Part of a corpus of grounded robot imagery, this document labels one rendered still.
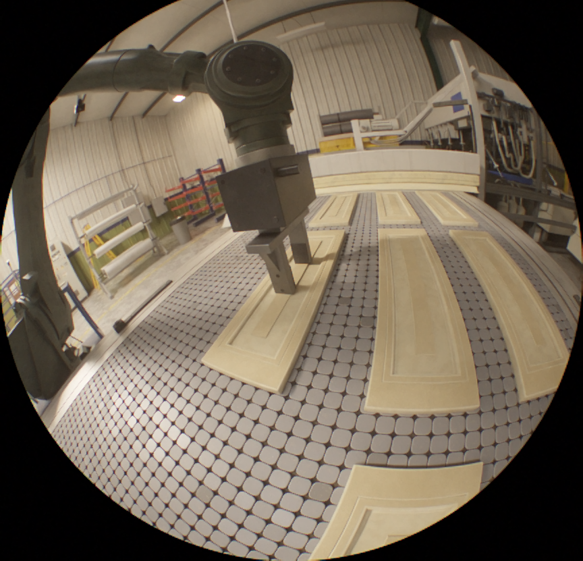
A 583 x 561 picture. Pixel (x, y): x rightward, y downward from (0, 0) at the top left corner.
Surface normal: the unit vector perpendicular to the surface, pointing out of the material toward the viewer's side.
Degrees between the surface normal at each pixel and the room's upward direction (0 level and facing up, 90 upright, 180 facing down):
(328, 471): 0
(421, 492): 0
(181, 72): 111
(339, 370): 0
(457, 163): 90
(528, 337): 11
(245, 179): 90
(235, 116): 90
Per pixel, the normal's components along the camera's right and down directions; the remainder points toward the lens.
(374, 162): -0.37, 0.55
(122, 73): 0.07, 0.81
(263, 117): 0.27, 0.44
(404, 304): -0.39, -0.83
